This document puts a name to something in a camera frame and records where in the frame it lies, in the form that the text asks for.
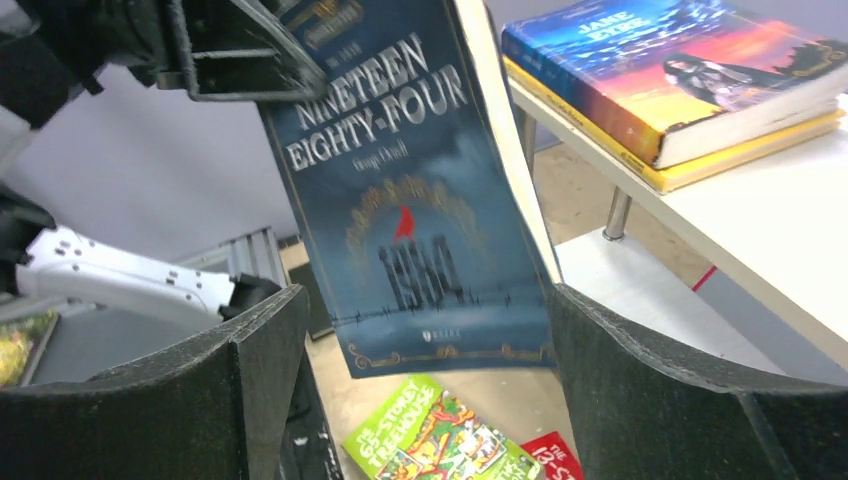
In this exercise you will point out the Jane Eyre book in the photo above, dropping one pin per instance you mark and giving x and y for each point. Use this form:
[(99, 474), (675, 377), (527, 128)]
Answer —
[(672, 81)]

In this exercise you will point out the green 65-Storey Treehouse book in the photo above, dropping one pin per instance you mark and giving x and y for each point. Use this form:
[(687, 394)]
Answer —
[(422, 431)]

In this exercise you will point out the yellow book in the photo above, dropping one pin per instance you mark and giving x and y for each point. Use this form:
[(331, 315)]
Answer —
[(693, 171)]

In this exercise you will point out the Nineteen Eighty-Four blue book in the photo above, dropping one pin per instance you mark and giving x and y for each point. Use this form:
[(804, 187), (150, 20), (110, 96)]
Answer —
[(411, 191)]

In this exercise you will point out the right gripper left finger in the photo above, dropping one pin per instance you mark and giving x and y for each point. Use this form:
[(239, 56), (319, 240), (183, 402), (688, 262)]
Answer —
[(213, 406)]

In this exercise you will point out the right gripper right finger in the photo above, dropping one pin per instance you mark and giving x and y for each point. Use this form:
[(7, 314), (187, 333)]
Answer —
[(645, 406)]

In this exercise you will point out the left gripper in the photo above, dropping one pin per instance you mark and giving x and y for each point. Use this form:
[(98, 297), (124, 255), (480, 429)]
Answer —
[(216, 51)]

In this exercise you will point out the yellow-green book on floor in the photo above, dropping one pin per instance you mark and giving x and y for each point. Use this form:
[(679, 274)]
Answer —
[(23, 341)]

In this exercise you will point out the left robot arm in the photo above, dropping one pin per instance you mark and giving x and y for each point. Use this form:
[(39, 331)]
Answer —
[(42, 259)]

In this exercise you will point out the red 13-Storey Treehouse book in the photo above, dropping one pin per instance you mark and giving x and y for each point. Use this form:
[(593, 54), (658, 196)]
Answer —
[(555, 456)]

